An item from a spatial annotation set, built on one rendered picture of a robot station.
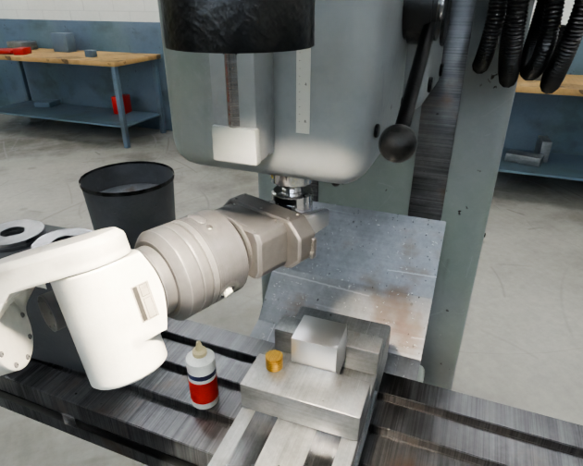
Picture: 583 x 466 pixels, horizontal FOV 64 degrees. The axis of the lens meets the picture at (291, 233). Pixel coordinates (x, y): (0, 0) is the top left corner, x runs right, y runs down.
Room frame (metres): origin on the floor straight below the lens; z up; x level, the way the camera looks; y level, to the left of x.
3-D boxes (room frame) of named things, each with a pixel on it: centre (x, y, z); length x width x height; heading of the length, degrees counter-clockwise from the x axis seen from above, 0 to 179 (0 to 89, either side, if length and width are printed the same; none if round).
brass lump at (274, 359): (0.45, 0.02, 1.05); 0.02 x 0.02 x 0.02
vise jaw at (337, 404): (0.42, -0.02, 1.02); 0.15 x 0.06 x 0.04; 70
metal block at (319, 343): (0.47, -0.04, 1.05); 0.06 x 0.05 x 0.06; 70
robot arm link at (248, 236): (0.42, 0.06, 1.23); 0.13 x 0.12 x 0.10; 48
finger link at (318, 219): (0.46, -0.02, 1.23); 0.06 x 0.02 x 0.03; 138
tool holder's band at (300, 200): (0.49, 0.00, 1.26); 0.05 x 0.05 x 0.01
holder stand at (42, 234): (0.63, 0.39, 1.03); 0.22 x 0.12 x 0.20; 72
